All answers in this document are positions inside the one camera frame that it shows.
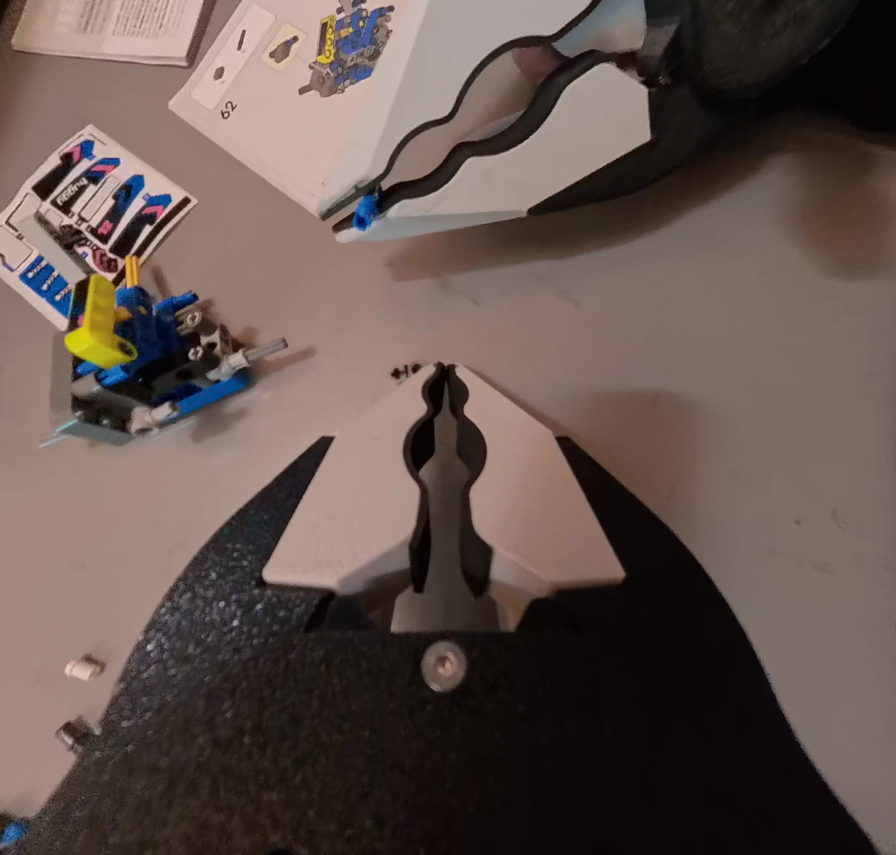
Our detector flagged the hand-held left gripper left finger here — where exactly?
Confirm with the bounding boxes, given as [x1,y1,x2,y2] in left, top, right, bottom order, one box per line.
[261,362,449,633]

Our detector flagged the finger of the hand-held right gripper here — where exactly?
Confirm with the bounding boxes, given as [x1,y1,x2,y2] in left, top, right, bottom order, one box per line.
[332,53,653,245]
[318,0,648,220]

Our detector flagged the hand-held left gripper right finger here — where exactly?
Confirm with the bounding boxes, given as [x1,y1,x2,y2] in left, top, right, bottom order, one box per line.
[448,362,627,633]

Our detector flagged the long blue lego pin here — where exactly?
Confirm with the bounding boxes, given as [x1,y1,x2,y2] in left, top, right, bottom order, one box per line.
[352,184,384,233]

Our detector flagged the blue grey lego axle assembly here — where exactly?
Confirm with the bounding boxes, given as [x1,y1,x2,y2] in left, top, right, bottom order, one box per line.
[38,256,289,448]

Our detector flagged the yellow lego liftarm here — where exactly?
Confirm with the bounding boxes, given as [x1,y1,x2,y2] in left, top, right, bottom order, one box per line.
[64,274,139,367]

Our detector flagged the open lego instruction booklet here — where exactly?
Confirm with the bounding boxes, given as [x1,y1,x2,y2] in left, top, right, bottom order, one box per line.
[168,0,438,217]

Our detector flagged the black lego pin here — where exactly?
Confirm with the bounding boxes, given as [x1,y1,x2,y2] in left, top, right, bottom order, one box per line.
[55,717,101,752]

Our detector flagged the lego sticker sheet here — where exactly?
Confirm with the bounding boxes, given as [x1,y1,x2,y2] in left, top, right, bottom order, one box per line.
[0,124,199,332]

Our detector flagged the person's right hand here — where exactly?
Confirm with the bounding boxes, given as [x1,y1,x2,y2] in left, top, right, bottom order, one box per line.
[512,36,562,77]

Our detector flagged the white printed leaflet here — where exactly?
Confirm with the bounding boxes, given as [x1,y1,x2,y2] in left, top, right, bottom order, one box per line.
[10,0,233,70]

